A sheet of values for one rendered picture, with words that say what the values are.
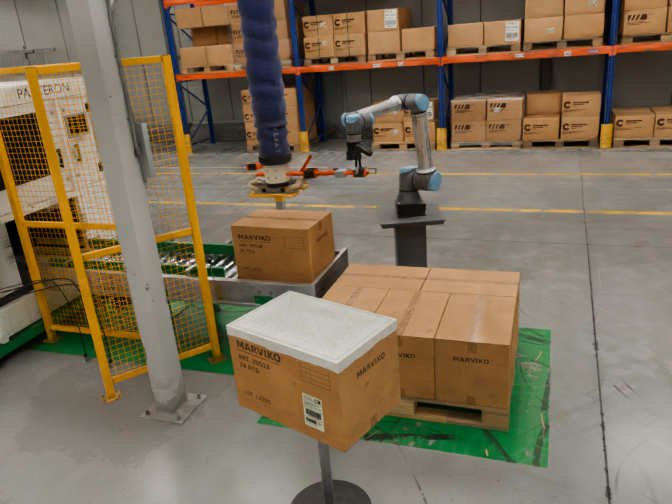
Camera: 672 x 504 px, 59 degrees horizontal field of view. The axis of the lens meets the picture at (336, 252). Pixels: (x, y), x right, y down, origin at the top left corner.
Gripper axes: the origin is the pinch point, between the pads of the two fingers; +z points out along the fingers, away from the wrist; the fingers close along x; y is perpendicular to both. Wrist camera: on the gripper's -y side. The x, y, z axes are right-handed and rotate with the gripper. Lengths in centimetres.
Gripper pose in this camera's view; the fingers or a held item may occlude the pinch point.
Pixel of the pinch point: (359, 171)
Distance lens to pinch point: 394.2
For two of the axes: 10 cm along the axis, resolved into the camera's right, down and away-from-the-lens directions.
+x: -3.3, 3.5, -8.8
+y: -9.4, -0.4, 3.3
